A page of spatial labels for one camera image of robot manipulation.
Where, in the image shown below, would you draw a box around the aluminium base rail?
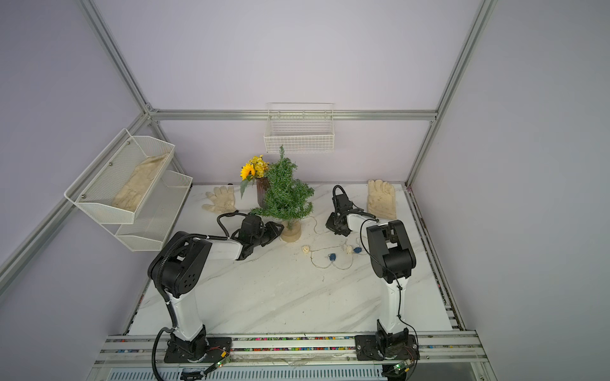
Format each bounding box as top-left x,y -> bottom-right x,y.
87,331 -> 497,380

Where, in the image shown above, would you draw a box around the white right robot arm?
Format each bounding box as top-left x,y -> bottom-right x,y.
326,185 -> 420,373

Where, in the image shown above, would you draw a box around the dark glass vase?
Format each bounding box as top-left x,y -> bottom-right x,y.
256,177 -> 270,209

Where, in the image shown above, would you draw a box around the cream glove on table right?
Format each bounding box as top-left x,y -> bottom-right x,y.
367,179 -> 397,220

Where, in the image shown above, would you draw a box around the cream glove on table left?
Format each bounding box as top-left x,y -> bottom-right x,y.
202,185 -> 237,214

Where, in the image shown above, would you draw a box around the small green christmas tree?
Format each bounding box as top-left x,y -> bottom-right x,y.
252,146 -> 315,243

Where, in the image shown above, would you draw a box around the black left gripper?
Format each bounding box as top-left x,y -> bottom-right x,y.
252,222 -> 284,248

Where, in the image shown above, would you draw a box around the yellow sunflower bouquet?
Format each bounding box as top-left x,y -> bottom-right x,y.
240,155 -> 269,196

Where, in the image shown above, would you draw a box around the cream glove on table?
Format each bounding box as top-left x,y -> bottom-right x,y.
367,179 -> 397,220
202,185 -> 237,214

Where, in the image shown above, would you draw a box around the cream glove in shelf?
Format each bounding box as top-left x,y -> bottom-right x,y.
111,154 -> 168,212

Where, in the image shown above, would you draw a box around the white two-tier mesh shelf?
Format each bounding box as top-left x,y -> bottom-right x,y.
64,130 -> 192,252

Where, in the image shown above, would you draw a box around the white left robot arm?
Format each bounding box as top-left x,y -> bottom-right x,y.
148,211 -> 284,364

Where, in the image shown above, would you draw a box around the rattan ball string lights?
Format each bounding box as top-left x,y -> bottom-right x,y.
300,238 -> 361,271

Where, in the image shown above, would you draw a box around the white wire wall basket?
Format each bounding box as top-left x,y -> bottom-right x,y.
264,103 -> 335,154

